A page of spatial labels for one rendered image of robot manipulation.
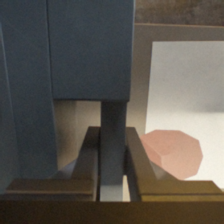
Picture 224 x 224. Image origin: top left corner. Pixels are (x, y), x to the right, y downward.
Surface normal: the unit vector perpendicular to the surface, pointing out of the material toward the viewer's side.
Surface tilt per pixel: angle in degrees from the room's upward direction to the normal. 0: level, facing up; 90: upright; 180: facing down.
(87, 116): 0
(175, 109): 0
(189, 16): 0
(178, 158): 11
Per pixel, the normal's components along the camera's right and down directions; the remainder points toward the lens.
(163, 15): 0.02, 0.25
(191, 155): 0.47, 0.22
